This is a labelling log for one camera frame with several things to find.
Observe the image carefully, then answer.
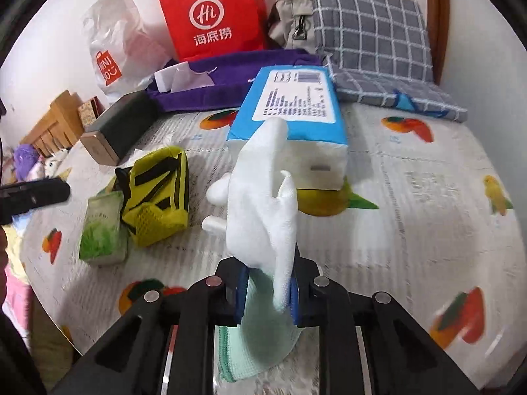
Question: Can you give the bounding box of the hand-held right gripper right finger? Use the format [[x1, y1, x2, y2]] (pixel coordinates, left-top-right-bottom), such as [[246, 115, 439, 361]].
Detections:
[[288, 255, 480, 395]]

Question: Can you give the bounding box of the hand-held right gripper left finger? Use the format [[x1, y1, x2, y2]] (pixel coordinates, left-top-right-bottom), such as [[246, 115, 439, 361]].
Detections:
[[49, 257, 252, 395]]

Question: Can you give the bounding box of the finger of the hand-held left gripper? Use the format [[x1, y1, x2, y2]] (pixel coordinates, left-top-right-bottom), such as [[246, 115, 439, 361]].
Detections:
[[0, 177, 71, 225]]

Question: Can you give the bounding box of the light green cloth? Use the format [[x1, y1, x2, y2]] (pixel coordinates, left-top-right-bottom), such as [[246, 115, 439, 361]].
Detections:
[[214, 269, 301, 381]]

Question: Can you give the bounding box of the pale green tissue packet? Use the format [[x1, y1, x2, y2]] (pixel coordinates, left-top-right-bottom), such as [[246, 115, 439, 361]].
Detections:
[[78, 191, 129, 265]]

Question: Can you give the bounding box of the white knit glove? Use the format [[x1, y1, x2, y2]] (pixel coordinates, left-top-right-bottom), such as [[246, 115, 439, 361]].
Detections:
[[206, 117, 299, 313]]

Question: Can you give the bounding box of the yellow mesh bag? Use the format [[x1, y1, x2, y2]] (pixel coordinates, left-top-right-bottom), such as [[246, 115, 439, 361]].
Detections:
[[114, 146, 191, 248]]

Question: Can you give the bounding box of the white sponge block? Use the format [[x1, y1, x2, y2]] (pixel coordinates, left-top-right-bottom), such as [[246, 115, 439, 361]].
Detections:
[[154, 68, 176, 93]]

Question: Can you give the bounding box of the purple fabric basket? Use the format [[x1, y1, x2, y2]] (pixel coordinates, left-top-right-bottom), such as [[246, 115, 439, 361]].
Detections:
[[146, 48, 326, 113]]

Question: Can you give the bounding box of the purple plush toy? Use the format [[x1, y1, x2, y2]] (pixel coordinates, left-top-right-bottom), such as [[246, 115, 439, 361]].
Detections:
[[14, 144, 42, 179]]

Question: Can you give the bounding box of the wooden bed headboard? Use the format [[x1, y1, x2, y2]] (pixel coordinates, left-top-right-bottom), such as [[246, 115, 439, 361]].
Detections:
[[20, 90, 85, 157]]

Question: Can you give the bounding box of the patterned brown box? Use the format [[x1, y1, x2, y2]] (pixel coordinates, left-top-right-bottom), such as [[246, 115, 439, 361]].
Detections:
[[77, 96, 105, 126]]

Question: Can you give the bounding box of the dark box with gold end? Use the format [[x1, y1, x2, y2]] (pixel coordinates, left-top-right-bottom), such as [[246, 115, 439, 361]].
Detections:
[[79, 91, 159, 166]]

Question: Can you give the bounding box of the fruit print tablecloth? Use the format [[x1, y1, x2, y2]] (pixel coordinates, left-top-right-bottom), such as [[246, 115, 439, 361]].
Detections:
[[18, 103, 527, 395]]

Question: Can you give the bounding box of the white plastic shopping bag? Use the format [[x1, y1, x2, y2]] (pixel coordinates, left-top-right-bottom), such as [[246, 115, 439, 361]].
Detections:
[[81, 0, 174, 105]]

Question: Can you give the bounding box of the blue tissue pack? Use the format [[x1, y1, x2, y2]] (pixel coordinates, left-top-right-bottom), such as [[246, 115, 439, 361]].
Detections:
[[226, 66, 350, 192]]

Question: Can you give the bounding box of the red paper bag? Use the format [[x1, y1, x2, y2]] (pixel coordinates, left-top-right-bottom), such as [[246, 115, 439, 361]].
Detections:
[[157, 0, 268, 62]]

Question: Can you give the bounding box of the grey checked cushion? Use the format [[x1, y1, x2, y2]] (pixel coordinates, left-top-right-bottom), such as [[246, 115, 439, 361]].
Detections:
[[310, 0, 469, 123]]

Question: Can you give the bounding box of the beige fabric bag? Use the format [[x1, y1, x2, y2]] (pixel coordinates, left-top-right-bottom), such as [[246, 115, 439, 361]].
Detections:
[[267, 0, 316, 54]]

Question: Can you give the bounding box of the brown wooden door frame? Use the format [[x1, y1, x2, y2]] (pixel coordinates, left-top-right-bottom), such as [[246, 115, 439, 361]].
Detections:
[[424, 0, 449, 87]]

